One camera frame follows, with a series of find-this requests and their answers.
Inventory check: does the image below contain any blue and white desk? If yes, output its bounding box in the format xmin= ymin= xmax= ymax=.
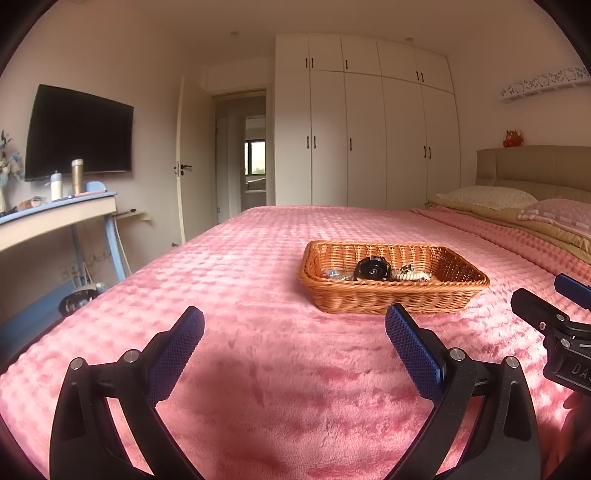
xmin=0 ymin=191 xmax=127 ymax=282

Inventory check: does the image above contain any vase with flowers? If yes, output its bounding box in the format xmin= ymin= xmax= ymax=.
xmin=0 ymin=130 xmax=24 ymax=215

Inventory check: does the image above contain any brown wicker basket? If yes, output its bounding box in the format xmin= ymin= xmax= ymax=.
xmin=299 ymin=240 xmax=491 ymax=315

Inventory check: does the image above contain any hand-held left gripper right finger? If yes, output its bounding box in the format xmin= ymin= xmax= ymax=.
xmin=384 ymin=303 xmax=542 ymax=480

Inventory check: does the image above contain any white carved wall shelf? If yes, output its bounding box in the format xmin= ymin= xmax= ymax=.
xmin=499 ymin=67 xmax=591 ymax=103

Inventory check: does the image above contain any white dotted pillow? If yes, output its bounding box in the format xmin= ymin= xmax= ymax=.
xmin=436 ymin=185 xmax=539 ymax=212

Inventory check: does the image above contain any person's right forearm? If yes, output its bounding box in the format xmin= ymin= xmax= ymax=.
xmin=545 ymin=392 xmax=591 ymax=480

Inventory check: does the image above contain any pink checked pillow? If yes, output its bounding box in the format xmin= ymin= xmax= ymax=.
xmin=517 ymin=198 xmax=591 ymax=227

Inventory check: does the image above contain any beige padded headboard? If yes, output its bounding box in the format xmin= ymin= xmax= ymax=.
xmin=475 ymin=145 xmax=591 ymax=204

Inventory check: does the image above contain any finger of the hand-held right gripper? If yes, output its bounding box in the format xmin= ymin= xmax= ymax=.
xmin=511 ymin=287 xmax=571 ymax=333
xmin=554 ymin=273 xmax=591 ymax=310

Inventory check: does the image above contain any black hair claw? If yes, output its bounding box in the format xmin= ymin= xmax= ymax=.
xmin=353 ymin=256 xmax=392 ymax=282

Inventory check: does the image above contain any black wall television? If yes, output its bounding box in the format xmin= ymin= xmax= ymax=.
xmin=24 ymin=84 xmax=134 ymax=182

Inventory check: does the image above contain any white room door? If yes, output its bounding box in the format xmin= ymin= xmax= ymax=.
xmin=175 ymin=76 xmax=192 ymax=245

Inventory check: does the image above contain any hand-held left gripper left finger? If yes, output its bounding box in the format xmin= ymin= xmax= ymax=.
xmin=48 ymin=305 xmax=206 ymax=480

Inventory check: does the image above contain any hallway window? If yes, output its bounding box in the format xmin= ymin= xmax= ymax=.
xmin=245 ymin=141 xmax=267 ymax=176

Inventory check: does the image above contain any dark round floor object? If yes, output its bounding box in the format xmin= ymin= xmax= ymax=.
xmin=60 ymin=281 xmax=107 ymax=315

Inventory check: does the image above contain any white wardrobe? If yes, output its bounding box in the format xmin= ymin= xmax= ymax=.
xmin=274 ymin=34 xmax=462 ymax=210

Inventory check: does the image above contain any pink plush blanket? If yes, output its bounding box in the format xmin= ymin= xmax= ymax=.
xmin=0 ymin=205 xmax=591 ymax=480

